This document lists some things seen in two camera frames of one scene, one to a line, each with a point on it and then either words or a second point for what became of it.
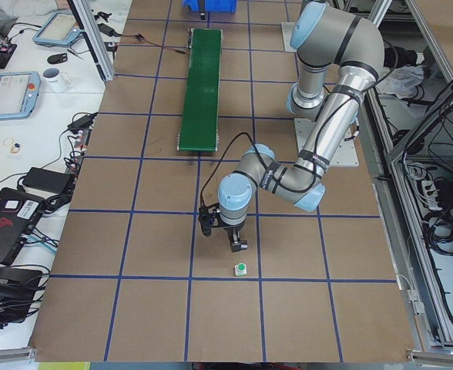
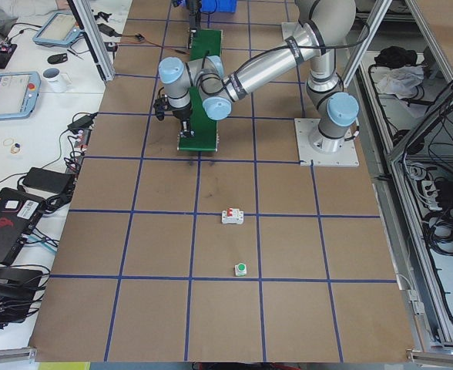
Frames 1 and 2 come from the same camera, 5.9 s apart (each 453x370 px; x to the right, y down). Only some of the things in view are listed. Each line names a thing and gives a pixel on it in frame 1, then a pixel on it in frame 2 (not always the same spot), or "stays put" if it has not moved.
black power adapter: [46, 179] stays put
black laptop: [5, 221] stays put
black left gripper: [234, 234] -> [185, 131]
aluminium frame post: [91, 30] stays put
